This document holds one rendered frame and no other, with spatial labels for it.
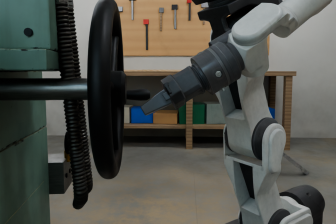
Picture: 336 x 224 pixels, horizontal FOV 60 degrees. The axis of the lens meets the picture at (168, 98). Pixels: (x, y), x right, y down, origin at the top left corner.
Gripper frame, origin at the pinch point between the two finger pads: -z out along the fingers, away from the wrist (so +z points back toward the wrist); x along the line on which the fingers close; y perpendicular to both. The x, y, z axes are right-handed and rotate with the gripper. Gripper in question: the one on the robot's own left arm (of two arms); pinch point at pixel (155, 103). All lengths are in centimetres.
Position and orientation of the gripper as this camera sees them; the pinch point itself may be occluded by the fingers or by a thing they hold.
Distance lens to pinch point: 59.7
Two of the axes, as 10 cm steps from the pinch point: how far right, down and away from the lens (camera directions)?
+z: 8.6, -5.1, 0.4
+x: 0.5, 1.5, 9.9
